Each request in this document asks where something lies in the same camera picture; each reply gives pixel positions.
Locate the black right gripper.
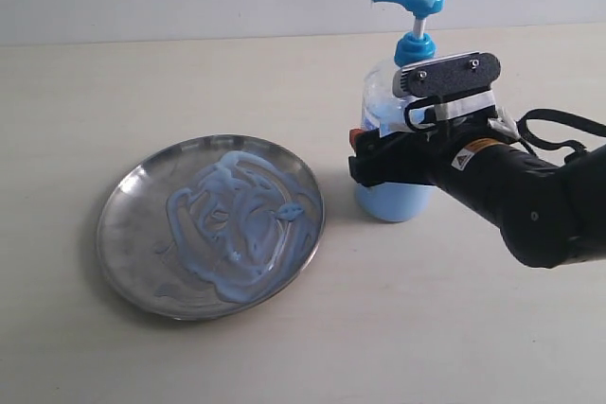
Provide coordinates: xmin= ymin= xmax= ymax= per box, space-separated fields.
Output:
xmin=348 ymin=127 xmax=469 ymax=186

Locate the blue soap pump bottle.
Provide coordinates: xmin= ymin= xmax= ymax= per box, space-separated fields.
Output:
xmin=355 ymin=0 xmax=444 ymax=222

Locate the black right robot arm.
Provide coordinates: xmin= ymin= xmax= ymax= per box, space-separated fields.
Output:
xmin=348 ymin=128 xmax=605 ymax=269

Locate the blue soap smear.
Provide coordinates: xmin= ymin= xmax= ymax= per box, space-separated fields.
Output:
xmin=166 ymin=150 xmax=323 ymax=304

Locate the round stainless steel plate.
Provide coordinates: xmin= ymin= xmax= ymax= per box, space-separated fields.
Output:
xmin=96 ymin=133 xmax=325 ymax=321

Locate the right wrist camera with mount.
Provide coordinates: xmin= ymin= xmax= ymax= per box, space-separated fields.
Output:
xmin=380 ymin=52 xmax=501 ymax=134

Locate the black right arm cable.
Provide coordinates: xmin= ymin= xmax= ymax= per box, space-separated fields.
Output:
xmin=491 ymin=108 xmax=606 ymax=164

